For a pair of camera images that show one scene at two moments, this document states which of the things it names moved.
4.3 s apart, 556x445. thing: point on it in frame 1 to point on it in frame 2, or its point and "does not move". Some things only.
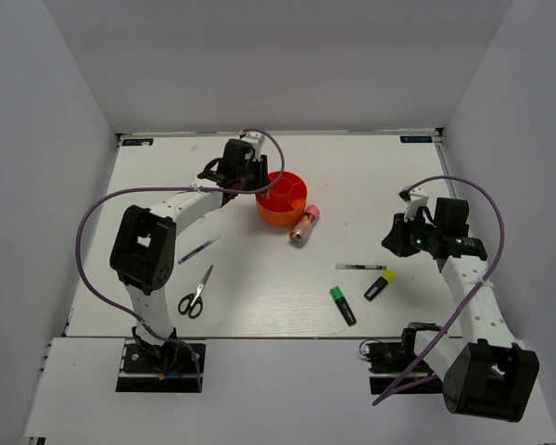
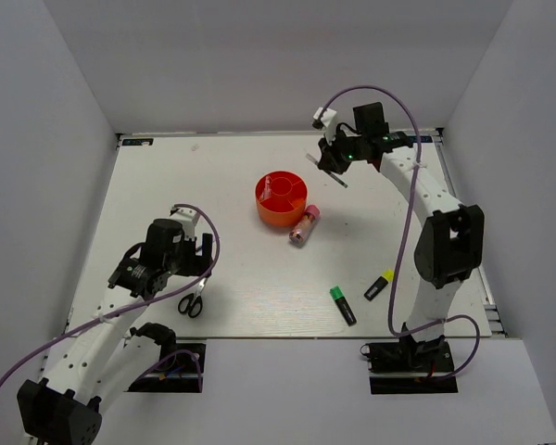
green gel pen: (360, 266) to (342, 184)
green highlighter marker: (343, 305) does not move
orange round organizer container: (285, 203) does not move
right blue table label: (416, 139) does not move
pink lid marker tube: (304, 227) does not move
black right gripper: (396, 240) to (329, 159)
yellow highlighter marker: (377, 286) does not move
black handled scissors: (195, 297) does not move
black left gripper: (261, 167) to (198, 264)
